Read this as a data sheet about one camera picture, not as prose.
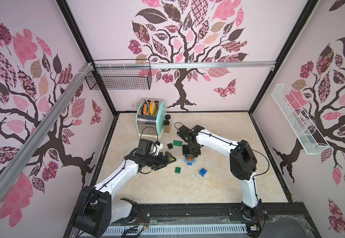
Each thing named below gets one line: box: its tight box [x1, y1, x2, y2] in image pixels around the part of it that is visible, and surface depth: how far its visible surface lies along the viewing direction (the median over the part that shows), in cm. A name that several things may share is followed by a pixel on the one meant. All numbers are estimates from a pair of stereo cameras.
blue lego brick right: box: [198, 167, 208, 178], surface depth 87 cm
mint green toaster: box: [132, 97, 167, 139], surface depth 100 cm
